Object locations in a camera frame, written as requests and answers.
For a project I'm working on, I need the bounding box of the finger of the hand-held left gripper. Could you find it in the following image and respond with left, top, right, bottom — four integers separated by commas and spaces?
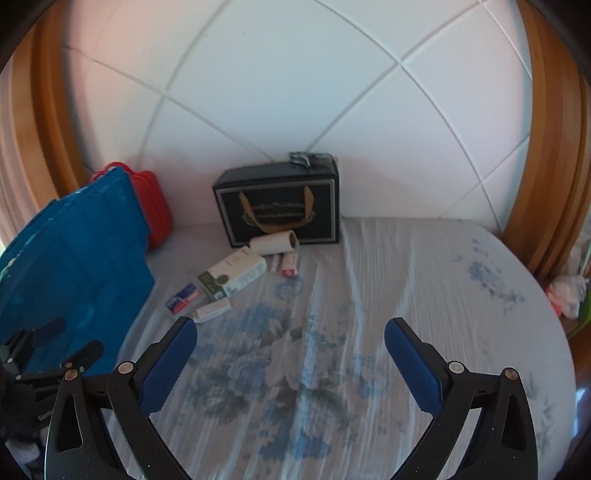
28, 340, 105, 385
7, 318, 66, 357

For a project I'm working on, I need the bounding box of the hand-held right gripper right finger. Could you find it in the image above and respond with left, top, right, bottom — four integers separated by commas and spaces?
384, 318, 540, 480

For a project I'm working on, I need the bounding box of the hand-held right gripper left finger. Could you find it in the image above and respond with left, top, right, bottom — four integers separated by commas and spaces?
44, 316, 199, 480

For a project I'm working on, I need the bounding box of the blue plastic crate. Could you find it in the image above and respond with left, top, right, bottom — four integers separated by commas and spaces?
0, 166, 155, 365

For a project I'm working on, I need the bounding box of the floral cloth covered desktop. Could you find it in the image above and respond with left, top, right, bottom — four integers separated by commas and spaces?
106, 217, 578, 480

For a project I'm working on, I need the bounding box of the blue flat packet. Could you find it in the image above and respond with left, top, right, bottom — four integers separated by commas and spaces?
166, 284, 207, 316

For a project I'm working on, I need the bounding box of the small white box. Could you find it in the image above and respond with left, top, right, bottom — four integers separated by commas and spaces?
191, 299, 232, 322

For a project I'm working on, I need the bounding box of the green and white carton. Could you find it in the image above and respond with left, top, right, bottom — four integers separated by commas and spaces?
198, 246, 267, 297

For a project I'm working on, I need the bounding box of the red plastic case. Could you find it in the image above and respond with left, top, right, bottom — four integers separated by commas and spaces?
90, 161, 174, 252

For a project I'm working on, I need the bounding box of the cardboard tube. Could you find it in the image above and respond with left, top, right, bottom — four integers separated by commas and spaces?
249, 230, 299, 256

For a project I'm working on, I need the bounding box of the white pink crumpled bag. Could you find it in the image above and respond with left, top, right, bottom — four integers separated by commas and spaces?
546, 272, 588, 319

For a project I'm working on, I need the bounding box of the dark green gift bag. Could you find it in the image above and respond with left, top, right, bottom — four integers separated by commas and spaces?
212, 159, 341, 247

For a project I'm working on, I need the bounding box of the metal hair clip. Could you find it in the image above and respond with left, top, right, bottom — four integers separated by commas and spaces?
289, 151, 333, 168

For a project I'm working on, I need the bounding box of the wooden frame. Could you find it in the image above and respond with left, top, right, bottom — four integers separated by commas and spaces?
501, 9, 591, 287
0, 9, 100, 250

